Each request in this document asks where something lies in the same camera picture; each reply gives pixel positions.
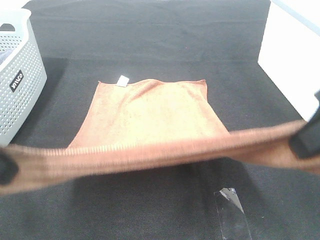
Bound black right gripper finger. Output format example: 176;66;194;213
288;89;320;160

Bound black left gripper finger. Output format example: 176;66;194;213
0;148;19;186

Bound brown microfiber towel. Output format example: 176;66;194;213
0;79;320;196

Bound white towel label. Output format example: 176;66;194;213
116;75;130;88

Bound white perforated laundry basket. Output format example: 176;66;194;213
0;8;47;147

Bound white plastic storage box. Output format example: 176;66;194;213
257;0;320;121

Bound clear tape strip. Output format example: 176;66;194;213
214;188;252;240

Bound black fabric table cover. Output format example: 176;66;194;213
0;0;320;240

